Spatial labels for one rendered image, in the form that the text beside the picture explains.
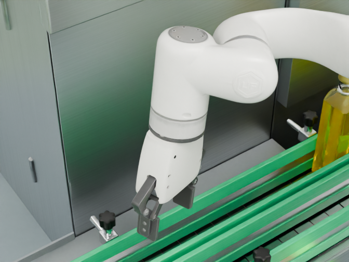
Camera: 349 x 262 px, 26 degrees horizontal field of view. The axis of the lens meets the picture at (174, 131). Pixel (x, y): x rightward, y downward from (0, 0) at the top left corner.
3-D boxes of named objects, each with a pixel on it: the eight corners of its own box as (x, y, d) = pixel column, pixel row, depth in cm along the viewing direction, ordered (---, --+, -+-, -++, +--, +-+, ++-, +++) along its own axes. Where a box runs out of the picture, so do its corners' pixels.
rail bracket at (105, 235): (105, 242, 137) (100, 191, 128) (125, 266, 133) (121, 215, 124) (85, 252, 136) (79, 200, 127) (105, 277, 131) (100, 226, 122)
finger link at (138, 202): (165, 156, 103) (163, 188, 106) (132, 185, 97) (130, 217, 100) (173, 159, 102) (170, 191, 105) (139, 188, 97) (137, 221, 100)
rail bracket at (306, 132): (292, 145, 157) (298, 95, 148) (314, 164, 152) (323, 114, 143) (277, 153, 155) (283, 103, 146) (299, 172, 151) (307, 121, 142)
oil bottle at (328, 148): (330, 159, 153) (346, 75, 138) (350, 175, 149) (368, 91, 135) (309, 171, 150) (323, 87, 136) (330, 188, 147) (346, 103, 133)
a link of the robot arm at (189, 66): (273, 26, 97) (286, 60, 89) (260, 97, 103) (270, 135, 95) (157, 17, 96) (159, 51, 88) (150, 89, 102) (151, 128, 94)
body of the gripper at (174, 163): (174, 94, 105) (166, 160, 111) (132, 123, 98) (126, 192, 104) (220, 113, 102) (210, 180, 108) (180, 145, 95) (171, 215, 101)
